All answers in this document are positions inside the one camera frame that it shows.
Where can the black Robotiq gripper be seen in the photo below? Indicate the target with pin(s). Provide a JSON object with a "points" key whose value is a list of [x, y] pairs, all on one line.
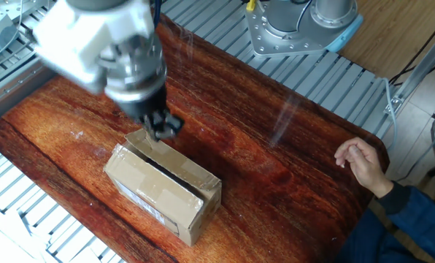
{"points": [[144, 106]]}

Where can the brown labelled cardboard box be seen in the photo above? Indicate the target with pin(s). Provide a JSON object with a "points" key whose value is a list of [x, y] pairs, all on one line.
{"points": [[159, 190]]}

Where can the forearm in blue sleeve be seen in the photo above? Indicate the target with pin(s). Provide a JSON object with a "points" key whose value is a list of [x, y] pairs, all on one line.
{"points": [[422, 215]]}

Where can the person's bare hand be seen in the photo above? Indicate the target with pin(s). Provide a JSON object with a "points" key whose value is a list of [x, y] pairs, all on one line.
{"points": [[363, 164]]}

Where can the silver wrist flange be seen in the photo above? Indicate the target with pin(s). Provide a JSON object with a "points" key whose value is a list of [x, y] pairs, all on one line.
{"points": [[137, 76]]}

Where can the glossy red-brown wooden board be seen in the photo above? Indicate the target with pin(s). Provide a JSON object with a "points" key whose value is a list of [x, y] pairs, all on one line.
{"points": [[257, 164]]}

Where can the yellow tag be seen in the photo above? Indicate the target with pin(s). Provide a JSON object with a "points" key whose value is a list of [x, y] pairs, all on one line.
{"points": [[251, 5]]}

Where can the white paper sheet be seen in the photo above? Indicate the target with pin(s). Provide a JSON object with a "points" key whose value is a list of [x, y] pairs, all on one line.
{"points": [[2, 244]]}

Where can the blue clothed person's body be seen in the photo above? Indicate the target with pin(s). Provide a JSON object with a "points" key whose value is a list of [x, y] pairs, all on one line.
{"points": [[367, 244]]}

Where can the white wrist mount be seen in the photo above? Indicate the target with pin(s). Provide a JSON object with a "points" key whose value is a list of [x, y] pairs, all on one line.
{"points": [[79, 40]]}

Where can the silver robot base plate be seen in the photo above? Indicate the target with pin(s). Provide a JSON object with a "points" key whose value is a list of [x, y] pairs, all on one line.
{"points": [[276, 42]]}

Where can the grey metal side rail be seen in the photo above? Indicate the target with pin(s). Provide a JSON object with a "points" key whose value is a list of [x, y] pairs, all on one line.
{"points": [[6, 98]]}

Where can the aluminium frame post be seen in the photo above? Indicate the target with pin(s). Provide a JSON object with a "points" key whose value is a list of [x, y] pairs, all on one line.
{"points": [[422, 65]]}

